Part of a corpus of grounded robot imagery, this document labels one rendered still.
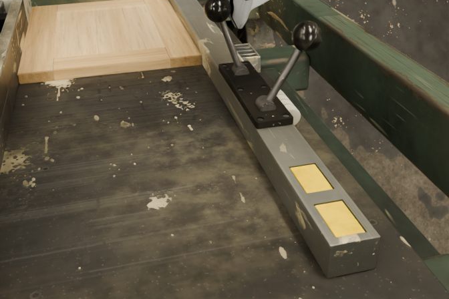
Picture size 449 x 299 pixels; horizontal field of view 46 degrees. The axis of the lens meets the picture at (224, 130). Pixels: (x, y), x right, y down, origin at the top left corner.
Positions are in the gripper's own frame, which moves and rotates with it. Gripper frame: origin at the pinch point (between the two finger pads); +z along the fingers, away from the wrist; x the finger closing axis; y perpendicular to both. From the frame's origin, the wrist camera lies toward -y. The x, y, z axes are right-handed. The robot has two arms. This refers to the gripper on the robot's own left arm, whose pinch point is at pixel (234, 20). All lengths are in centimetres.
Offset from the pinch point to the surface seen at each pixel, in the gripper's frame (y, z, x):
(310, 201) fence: -11.6, 9.0, -29.3
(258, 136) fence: -7.4, 9.4, -15.3
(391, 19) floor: 151, 51, 90
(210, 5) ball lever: -3.9, -2.9, 0.2
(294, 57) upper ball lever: -0.3, 1.4, -13.3
